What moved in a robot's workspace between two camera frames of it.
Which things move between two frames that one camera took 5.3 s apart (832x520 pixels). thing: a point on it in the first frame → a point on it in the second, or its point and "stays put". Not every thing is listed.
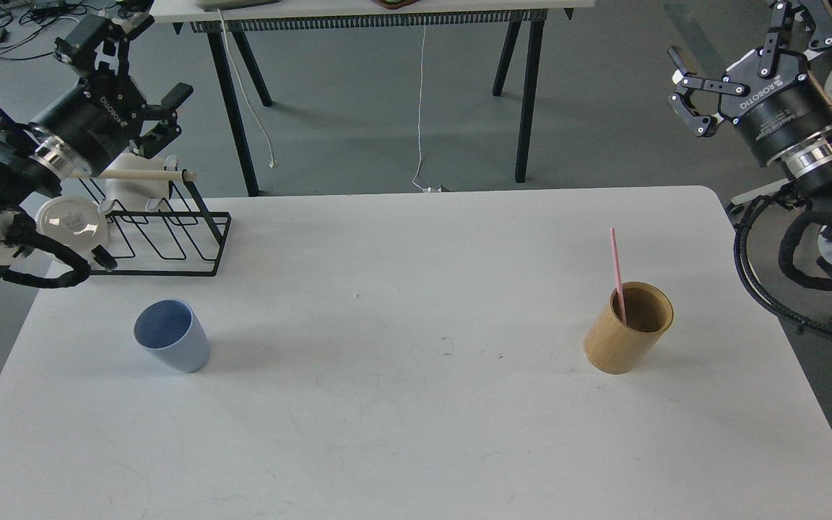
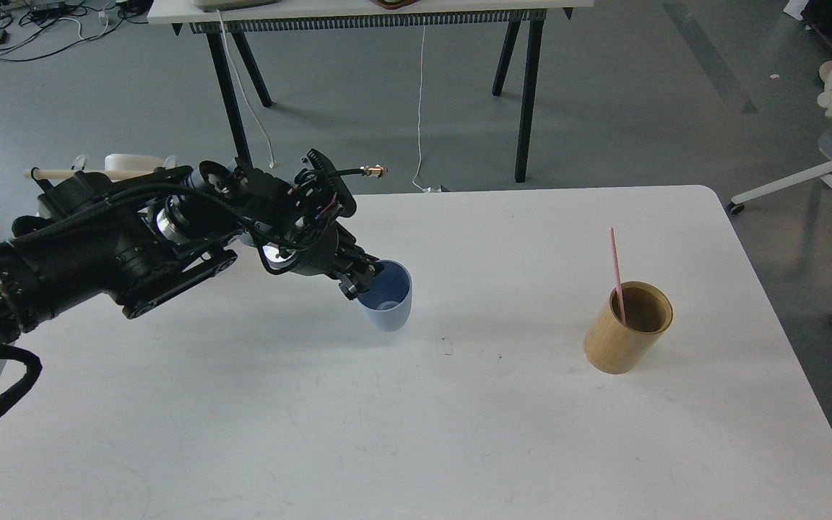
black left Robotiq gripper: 84,131 → 294,224
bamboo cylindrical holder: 615,347 stays put
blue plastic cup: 171,329 → 388,302
